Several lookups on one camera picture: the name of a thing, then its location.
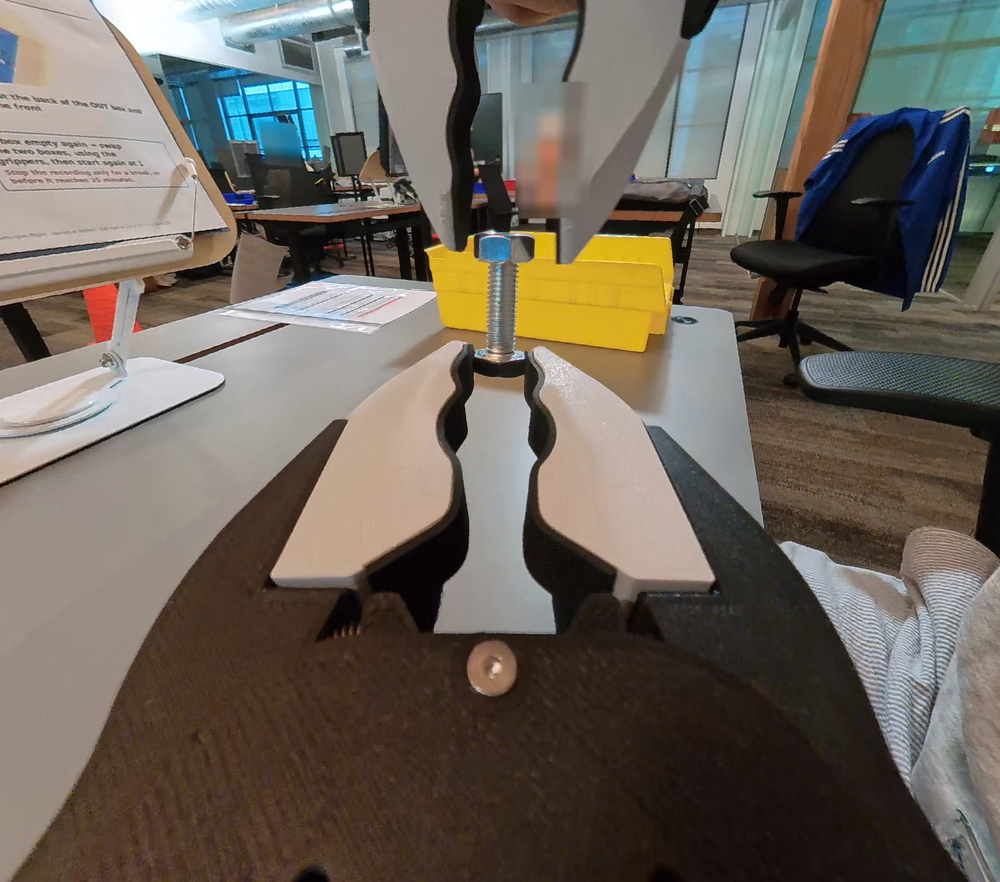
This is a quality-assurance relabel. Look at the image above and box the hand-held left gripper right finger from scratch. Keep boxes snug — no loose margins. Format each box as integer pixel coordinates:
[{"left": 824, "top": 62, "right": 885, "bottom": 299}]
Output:
[{"left": 523, "top": 345, "right": 720, "bottom": 631}]

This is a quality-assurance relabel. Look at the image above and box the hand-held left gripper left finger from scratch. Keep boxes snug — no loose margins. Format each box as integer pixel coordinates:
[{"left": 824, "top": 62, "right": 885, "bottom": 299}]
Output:
[{"left": 270, "top": 341, "right": 479, "bottom": 631}]

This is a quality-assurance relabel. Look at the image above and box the yellow plastic bin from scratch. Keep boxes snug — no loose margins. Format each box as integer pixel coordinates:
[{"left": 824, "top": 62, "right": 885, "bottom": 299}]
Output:
[{"left": 425, "top": 232, "right": 675, "bottom": 354}]

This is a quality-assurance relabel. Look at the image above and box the silver hex bolt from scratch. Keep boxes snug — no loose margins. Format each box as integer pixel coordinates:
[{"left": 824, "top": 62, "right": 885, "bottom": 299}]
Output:
[{"left": 473, "top": 260, "right": 524, "bottom": 377}]

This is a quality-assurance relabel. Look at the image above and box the grey desk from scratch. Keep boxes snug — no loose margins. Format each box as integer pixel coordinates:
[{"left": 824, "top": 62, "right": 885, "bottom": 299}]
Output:
[
  {"left": 0, "top": 312, "right": 287, "bottom": 399},
  {"left": 0, "top": 276, "right": 765, "bottom": 882}
]

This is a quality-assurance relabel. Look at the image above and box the long background desk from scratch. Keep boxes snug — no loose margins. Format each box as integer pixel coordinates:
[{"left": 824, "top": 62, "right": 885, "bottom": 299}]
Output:
[{"left": 244, "top": 201, "right": 428, "bottom": 283}]

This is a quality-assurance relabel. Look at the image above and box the computer monitor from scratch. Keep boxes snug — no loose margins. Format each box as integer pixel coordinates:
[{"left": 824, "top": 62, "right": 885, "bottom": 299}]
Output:
[{"left": 331, "top": 131, "right": 369, "bottom": 179}]

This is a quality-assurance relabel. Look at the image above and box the laminated paper sheet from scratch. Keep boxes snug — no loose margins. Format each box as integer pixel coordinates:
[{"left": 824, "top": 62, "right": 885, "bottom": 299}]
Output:
[{"left": 220, "top": 279, "right": 439, "bottom": 337}]

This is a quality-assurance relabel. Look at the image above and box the grey bag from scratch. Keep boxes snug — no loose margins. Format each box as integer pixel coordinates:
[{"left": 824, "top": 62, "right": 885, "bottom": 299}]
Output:
[{"left": 623, "top": 176, "right": 709, "bottom": 212}]

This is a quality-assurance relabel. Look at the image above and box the wooden pillar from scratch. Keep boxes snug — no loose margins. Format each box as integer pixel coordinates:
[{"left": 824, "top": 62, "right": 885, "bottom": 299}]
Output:
[{"left": 749, "top": 0, "right": 909, "bottom": 322}]

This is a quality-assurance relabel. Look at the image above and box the white paper bag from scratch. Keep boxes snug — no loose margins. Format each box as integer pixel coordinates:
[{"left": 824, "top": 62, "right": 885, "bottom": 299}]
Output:
[{"left": 230, "top": 232, "right": 288, "bottom": 305}]

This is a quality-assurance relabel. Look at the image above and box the wooden document stand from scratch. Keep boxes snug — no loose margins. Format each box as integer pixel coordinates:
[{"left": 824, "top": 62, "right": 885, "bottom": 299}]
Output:
[{"left": 0, "top": 0, "right": 240, "bottom": 486}]

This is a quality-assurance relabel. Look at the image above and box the black office chair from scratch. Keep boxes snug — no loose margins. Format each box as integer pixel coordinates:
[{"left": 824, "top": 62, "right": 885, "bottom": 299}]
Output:
[{"left": 730, "top": 108, "right": 973, "bottom": 377}]

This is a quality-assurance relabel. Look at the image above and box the white instruction sheet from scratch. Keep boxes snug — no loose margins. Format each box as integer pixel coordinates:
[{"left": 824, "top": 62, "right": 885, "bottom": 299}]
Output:
[{"left": 0, "top": 0, "right": 228, "bottom": 252}]

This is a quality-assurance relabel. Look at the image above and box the orange cone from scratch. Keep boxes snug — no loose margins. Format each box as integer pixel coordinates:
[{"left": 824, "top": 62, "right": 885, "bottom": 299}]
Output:
[{"left": 83, "top": 279, "right": 145, "bottom": 345}]

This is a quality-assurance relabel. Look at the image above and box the blue striped jacket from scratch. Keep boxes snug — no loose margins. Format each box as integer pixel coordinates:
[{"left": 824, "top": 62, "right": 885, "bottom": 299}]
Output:
[{"left": 794, "top": 105, "right": 973, "bottom": 314}]

